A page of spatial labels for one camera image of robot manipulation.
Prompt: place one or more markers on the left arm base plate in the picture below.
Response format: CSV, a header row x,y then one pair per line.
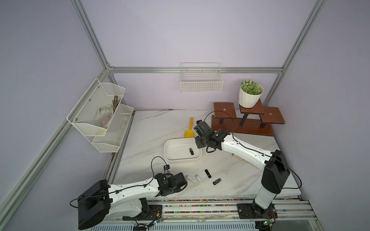
x,y
147,213

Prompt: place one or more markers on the white mesh two-tier shelf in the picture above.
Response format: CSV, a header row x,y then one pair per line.
x,y
81,117

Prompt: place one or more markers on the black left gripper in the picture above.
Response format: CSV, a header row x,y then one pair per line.
x,y
176,189

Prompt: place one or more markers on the brown wooden display stand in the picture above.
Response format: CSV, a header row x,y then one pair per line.
x,y
257,120

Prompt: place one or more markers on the black swivel usb drive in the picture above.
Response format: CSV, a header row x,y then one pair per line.
x,y
217,181

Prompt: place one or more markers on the white plastic storage box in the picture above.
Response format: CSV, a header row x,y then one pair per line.
x,y
177,150

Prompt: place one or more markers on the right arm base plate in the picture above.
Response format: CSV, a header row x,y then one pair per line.
x,y
253,211

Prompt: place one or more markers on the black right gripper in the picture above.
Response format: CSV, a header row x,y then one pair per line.
x,y
199,145

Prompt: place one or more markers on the white potted green plant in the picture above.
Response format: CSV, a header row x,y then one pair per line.
x,y
250,93

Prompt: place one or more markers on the yellow plastic scoop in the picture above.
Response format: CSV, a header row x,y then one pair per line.
x,y
189,133

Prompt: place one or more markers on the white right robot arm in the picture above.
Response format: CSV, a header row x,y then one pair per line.
x,y
272,164

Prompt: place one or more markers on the clear plastic bag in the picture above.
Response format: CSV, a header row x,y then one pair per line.
x,y
103,116

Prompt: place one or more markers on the white blue usb drive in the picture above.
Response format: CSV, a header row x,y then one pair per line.
x,y
199,179
190,178

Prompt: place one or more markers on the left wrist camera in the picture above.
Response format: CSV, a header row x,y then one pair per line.
x,y
166,168

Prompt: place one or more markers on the glossy black usb drive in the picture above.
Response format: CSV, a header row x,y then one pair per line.
x,y
208,173

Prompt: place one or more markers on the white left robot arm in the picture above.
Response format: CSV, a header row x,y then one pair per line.
x,y
126,202

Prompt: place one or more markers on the white wire wall basket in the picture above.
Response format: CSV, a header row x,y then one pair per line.
x,y
201,77

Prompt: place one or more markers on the beige work glove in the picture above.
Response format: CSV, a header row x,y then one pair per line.
x,y
245,160

